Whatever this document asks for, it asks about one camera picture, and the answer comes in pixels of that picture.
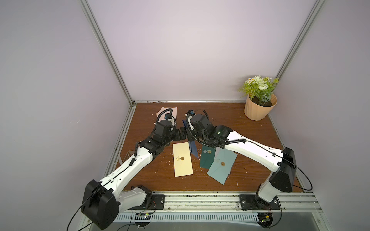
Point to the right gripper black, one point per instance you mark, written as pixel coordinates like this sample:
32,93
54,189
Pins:
189,134

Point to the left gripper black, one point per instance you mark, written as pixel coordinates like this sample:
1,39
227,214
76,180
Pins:
182,134

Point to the navy blue envelope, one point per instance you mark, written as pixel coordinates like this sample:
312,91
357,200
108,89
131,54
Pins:
192,143

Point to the cream yellow envelope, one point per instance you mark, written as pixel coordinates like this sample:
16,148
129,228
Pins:
182,159

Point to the teal envelope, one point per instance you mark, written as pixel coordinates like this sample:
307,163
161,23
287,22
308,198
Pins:
218,173

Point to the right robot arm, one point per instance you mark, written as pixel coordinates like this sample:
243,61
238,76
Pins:
281,163

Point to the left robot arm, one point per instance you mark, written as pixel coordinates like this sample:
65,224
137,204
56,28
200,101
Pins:
101,203

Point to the dark green envelope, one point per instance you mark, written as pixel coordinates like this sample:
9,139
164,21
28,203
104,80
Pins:
207,156

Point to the grey envelope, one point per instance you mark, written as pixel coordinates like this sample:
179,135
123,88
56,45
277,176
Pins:
223,159

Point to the ribbed terracotta plant pot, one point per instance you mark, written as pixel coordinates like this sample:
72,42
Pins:
256,112

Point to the green plant white flowers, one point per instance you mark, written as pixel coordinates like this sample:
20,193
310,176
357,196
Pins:
260,90

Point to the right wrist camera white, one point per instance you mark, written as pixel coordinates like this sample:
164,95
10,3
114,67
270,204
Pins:
190,114

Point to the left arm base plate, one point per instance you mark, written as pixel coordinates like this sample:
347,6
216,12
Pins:
157,202

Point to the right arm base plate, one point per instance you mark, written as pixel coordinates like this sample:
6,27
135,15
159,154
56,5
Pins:
253,202

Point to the white vented cable duct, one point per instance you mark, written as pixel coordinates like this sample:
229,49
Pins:
212,217

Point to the left circuit board with wires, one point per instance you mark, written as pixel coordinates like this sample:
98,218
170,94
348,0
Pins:
141,219

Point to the circuit board with wires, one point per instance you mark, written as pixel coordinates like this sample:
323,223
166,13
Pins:
141,219
266,219

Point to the right circuit board with wires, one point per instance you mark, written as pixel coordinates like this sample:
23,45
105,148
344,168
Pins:
266,219

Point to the aluminium front rail frame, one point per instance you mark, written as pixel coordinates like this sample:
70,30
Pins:
212,201

